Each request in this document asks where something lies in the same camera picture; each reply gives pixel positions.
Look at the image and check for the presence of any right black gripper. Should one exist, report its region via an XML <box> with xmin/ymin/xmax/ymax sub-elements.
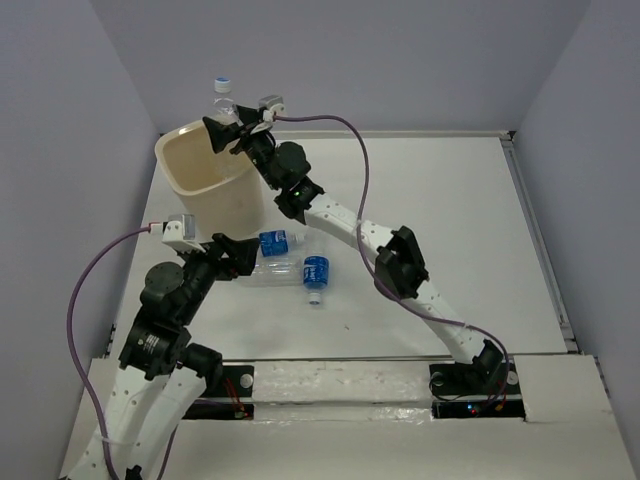
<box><xmin>200</xmin><ymin>103</ymin><xmax>279</xmax><ymax>191</ymax></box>

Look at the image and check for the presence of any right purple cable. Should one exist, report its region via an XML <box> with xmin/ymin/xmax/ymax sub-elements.
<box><xmin>274</xmin><ymin>113</ymin><xmax>512</xmax><ymax>391</ymax></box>

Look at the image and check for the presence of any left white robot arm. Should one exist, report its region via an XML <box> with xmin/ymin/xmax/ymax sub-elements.
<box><xmin>67</xmin><ymin>234</ymin><xmax>260</xmax><ymax>479</ymax></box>

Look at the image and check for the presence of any clear bottle without label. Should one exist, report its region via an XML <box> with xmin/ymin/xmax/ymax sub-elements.
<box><xmin>206</xmin><ymin>77</ymin><xmax>238</xmax><ymax>125</ymax></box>

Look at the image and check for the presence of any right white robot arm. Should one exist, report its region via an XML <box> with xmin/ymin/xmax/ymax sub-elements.
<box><xmin>203</xmin><ymin>118</ymin><xmax>508</xmax><ymax>392</ymax></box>

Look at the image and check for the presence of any clear crushed bottle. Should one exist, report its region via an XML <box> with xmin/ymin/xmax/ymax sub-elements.
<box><xmin>238</xmin><ymin>256</ymin><xmax>302</xmax><ymax>287</ymax></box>

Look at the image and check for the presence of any purple cable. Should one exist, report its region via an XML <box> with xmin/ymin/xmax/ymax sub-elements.
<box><xmin>274</xmin><ymin>113</ymin><xmax>512</xmax><ymax>391</ymax></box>
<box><xmin>67</xmin><ymin>225</ymin><xmax>176</xmax><ymax>480</ymax></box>

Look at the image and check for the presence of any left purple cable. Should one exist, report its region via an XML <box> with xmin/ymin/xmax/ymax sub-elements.
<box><xmin>67</xmin><ymin>225</ymin><xmax>176</xmax><ymax>480</ymax></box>

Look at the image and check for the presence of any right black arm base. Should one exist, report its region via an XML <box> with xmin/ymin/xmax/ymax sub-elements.
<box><xmin>428</xmin><ymin>362</ymin><xmax>526</xmax><ymax>420</ymax></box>

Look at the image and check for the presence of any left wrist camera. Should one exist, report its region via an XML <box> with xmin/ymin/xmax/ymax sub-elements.
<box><xmin>148</xmin><ymin>213</ymin><xmax>196</xmax><ymax>246</ymax></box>

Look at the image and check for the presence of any beige plastic bin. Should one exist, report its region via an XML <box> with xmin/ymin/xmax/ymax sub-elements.
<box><xmin>155</xmin><ymin>120</ymin><xmax>265</xmax><ymax>239</ymax></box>

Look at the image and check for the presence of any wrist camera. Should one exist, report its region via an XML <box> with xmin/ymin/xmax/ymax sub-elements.
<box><xmin>258</xmin><ymin>95</ymin><xmax>286</xmax><ymax>123</ymax></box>
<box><xmin>148</xmin><ymin>213</ymin><xmax>196</xmax><ymax>246</ymax></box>

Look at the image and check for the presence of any white taped front rail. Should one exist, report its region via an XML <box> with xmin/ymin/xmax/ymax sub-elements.
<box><xmin>252</xmin><ymin>360</ymin><xmax>433</xmax><ymax>424</ymax></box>

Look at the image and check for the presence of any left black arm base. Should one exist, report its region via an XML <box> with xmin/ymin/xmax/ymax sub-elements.
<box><xmin>183</xmin><ymin>363</ymin><xmax>255</xmax><ymax>421</ymax></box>

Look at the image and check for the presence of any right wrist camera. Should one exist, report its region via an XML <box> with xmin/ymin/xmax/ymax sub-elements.
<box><xmin>258</xmin><ymin>95</ymin><xmax>286</xmax><ymax>123</ymax></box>

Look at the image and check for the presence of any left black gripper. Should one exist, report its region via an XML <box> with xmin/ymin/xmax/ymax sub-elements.
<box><xmin>178</xmin><ymin>231</ymin><xmax>261</xmax><ymax>322</ymax></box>

